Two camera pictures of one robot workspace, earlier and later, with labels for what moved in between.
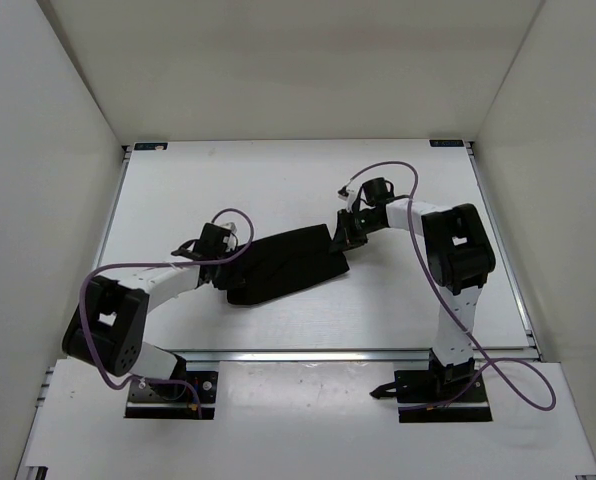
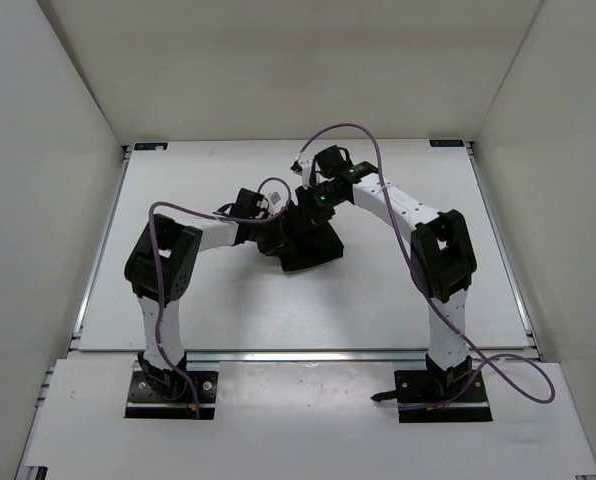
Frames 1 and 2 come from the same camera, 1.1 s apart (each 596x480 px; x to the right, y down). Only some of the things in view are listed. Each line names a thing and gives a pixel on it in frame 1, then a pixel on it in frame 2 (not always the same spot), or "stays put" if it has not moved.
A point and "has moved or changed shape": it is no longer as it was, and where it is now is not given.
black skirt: x=280 y=262 has moved or changed shape
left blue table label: x=150 y=145 stays put
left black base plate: x=173 y=399 stays put
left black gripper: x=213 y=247 -> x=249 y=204
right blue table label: x=446 y=143 stays put
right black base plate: x=418 y=389 stays put
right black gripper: x=346 y=237 -> x=303 y=199
